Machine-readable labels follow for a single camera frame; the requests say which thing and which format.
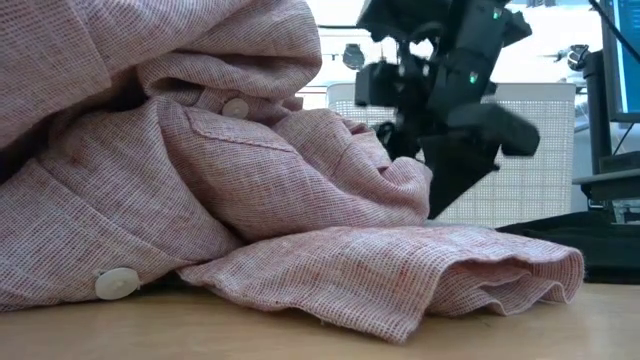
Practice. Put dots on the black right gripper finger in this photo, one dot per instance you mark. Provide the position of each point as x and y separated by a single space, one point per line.
397 142
452 175

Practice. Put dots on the pink woven button shirt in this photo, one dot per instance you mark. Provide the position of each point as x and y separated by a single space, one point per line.
200 200

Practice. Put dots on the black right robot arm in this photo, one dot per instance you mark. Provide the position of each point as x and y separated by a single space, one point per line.
465 65

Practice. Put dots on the white perforated plastic bin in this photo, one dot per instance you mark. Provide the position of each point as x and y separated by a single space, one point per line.
530 190

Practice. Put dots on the round black background object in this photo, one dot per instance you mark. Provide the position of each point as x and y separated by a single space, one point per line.
352 57

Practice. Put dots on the black monitor stand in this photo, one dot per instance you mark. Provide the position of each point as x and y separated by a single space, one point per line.
597 125

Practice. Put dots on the small black round device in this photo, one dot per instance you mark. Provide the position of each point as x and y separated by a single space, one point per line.
578 56

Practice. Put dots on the grey computer desk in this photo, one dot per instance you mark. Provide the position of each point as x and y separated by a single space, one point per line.
610 182

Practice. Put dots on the computer monitor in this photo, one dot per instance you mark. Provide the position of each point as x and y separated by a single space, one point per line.
627 65

